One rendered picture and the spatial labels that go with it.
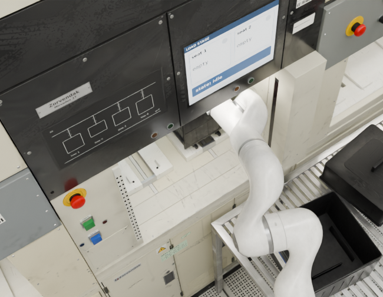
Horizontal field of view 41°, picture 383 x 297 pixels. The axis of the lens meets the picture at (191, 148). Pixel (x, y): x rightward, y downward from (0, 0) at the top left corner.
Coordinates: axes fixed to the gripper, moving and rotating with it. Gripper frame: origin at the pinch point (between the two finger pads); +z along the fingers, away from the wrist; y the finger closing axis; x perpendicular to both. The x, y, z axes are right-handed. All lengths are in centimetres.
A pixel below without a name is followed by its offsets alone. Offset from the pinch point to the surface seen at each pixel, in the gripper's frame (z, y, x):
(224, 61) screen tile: -30.1, -6.7, 35.1
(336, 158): -41, 37, -35
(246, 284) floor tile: -38, 1, -121
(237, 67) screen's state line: -30.1, -2.5, 30.3
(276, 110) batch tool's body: -28.7, 15.1, -2.1
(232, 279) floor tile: -32, -3, -121
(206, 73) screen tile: -30.1, -12.4, 34.4
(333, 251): -67, 15, -44
